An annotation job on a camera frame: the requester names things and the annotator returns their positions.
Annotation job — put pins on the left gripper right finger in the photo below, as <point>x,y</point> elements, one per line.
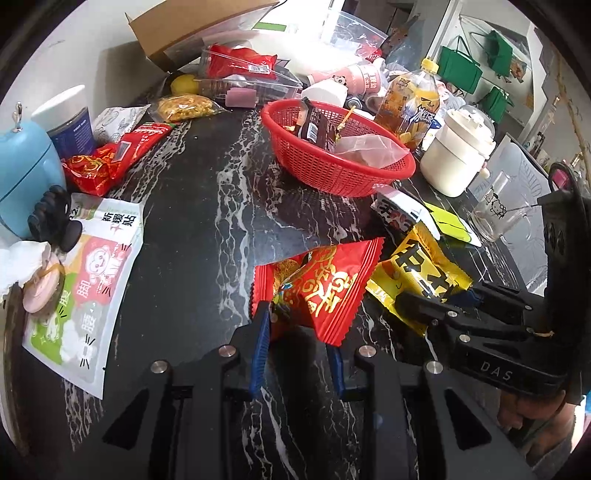
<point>418,423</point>

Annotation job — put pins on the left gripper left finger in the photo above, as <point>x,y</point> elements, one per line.
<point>170,423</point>

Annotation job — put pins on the yellow black snack bag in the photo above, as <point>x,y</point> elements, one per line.
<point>417,266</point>

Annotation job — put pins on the green white pouch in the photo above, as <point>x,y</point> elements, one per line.
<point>453,226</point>

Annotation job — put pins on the silver white snack bag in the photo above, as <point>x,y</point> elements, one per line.
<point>401,211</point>

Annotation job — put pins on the large red snack packet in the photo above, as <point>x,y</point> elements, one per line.
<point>320,289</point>

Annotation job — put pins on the clear zip bag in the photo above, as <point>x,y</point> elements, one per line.
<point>370,150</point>

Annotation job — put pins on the dark brown chocolate bar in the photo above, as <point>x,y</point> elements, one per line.
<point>314,127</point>

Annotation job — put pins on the person right hand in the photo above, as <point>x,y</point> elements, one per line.
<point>559,415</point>

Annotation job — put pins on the green white sticker packet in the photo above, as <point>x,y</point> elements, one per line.
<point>72,336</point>

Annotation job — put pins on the glass mug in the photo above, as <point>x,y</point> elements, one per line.
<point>502,207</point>

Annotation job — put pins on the white chair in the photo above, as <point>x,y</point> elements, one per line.
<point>529,256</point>

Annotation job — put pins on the cream lidded pot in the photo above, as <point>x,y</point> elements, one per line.
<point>459,152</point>

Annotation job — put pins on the red long snack packet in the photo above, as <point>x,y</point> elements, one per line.
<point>105,168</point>

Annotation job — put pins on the iced tea bottle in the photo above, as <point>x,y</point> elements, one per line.
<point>411,104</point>

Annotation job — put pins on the green tote bag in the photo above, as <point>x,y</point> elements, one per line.
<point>458,67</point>

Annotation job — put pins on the blue round gadget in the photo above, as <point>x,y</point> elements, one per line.
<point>34,201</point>

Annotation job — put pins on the pink paper cup stack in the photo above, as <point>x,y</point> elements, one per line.
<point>360,79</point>

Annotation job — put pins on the yellow snack in clear bag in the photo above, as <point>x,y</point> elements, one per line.
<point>177,108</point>

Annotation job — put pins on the white tissue roll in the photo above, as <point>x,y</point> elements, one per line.
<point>327,91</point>

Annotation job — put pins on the white lid blue jar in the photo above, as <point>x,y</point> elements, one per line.
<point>65,118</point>

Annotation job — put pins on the lemon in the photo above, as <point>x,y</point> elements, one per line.
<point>185,84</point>

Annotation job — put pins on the red bag in clear box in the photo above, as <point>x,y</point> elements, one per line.
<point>225,61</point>

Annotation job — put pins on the cardboard box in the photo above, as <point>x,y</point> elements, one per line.
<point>172,33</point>

